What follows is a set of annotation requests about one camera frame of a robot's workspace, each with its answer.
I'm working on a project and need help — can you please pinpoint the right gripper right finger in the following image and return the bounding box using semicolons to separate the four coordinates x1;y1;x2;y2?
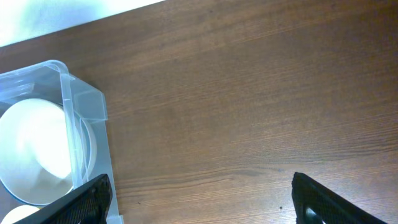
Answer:
292;172;386;224

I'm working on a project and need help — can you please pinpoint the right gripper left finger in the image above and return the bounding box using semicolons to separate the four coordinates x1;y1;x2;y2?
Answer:
16;174;113;224

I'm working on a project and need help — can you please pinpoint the cream white bowl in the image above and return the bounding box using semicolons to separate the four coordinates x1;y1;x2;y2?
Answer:
0;98;98;207

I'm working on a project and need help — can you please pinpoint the white small bowl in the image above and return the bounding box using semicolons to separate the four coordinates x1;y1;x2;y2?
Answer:
1;205;40;224

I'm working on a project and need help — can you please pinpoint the dark blue bowl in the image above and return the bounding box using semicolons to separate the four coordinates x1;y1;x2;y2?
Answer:
1;181;36;206

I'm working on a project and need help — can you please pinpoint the clear plastic storage bin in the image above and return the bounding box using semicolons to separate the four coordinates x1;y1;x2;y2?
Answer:
1;60;113;221

